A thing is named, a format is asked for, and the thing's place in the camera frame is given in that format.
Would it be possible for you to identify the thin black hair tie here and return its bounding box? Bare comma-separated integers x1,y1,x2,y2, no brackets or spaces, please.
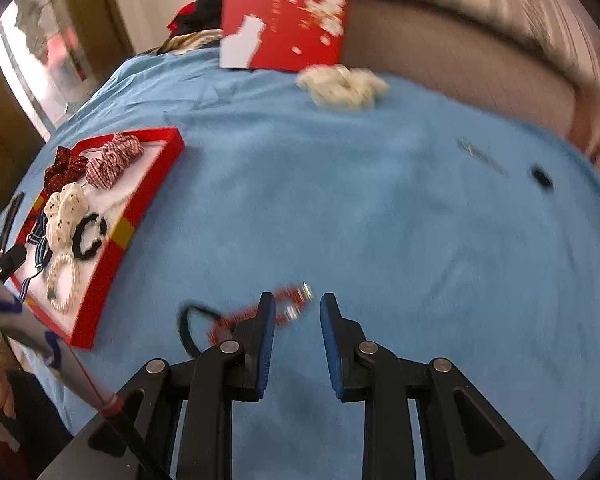
178,301,227,358

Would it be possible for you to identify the blue blanket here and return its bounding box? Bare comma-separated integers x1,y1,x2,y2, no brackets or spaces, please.
0,52,600,480

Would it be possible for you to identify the small black hair clip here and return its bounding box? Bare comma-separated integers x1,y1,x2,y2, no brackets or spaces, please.
530,165,555,190

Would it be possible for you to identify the red plaid scrunchie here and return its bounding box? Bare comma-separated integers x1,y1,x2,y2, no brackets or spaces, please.
85,132,145,190

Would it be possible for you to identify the blue striped strap watch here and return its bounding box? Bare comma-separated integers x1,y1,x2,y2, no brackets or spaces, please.
19,210,53,301

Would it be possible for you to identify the red box tray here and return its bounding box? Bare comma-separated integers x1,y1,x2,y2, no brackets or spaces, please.
10,126,186,350

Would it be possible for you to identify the silver hair clip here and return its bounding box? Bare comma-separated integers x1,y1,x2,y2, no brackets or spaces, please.
455,137,508,176

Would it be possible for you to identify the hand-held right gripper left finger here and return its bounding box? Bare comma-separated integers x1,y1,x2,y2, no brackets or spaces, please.
87,291,277,480

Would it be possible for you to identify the red bead bracelet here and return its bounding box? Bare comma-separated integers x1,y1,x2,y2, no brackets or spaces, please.
207,281,315,345

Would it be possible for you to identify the pearl bracelet with green bead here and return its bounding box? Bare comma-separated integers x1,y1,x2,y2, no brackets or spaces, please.
46,252,82,312

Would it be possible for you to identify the red white-dotted scrunchie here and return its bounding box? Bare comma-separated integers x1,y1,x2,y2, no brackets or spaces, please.
42,146,88,196

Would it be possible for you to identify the white black-dotted scrunchie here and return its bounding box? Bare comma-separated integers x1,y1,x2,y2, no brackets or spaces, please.
44,182,90,252

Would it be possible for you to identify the grey brown cushion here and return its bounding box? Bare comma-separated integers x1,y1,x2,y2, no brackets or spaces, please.
342,0,581,151

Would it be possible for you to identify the person's left hand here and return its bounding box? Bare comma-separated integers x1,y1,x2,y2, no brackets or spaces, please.
0,357,17,418

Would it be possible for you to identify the thick black scrunchie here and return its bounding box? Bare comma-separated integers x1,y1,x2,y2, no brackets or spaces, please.
71,212,108,261

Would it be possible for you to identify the red floral box lid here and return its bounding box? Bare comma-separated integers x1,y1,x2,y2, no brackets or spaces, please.
219,0,356,72

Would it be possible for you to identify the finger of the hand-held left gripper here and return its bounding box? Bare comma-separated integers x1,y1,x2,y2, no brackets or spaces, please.
0,191,27,256
0,245,26,281

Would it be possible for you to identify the cream dotted scrunchie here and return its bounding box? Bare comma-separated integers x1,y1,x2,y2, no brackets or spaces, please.
296,65,390,112

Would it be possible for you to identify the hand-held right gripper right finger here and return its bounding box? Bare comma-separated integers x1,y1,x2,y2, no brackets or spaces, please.
320,292,556,480

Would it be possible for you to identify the pile of clothes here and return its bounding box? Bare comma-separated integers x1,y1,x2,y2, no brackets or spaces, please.
155,0,228,56

